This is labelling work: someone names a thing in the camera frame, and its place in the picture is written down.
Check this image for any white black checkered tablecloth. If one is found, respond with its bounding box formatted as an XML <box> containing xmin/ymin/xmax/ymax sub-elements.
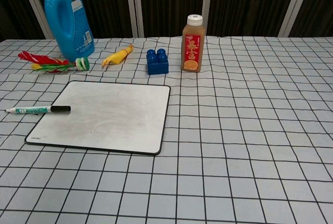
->
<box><xmin>0</xmin><ymin>36</ymin><xmax>333</xmax><ymax>224</ymax></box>

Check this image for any blue detergent bottle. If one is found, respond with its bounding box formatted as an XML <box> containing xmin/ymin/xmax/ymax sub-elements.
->
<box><xmin>44</xmin><ymin>0</ymin><xmax>95</xmax><ymax>63</ymax></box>

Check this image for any red green feather shuttlecock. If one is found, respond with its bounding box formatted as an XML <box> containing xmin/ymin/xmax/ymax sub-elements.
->
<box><xmin>17</xmin><ymin>51</ymin><xmax>91</xmax><ymax>74</ymax></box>

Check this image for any blue building block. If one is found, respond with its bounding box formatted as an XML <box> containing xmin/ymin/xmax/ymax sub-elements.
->
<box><xmin>146</xmin><ymin>48</ymin><xmax>169</xmax><ymax>76</ymax></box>

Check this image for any white dry-erase board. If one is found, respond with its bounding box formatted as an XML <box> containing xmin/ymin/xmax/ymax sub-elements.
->
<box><xmin>24</xmin><ymin>80</ymin><xmax>172</xmax><ymax>156</ymax></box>

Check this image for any whiteboard marker black cap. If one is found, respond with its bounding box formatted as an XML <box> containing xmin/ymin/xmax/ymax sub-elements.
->
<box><xmin>5</xmin><ymin>105</ymin><xmax>71</xmax><ymax>115</ymax></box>

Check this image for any dark folding screen white frame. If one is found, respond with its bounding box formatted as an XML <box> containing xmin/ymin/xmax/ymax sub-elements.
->
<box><xmin>0</xmin><ymin>0</ymin><xmax>333</xmax><ymax>40</ymax></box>

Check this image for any juice bottle red label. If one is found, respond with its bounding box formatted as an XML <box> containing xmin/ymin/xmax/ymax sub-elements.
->
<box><xmin>181</xmin><ymin>14</ymin><xmax>206</xmax><ymax>73</ymax></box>

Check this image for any yellow rubber chicken toy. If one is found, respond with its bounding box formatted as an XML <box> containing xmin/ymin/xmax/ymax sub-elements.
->
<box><xmin>101</xmin><ymin>44</ymin><xmax>134</xmax><ymax>68</ymax></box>

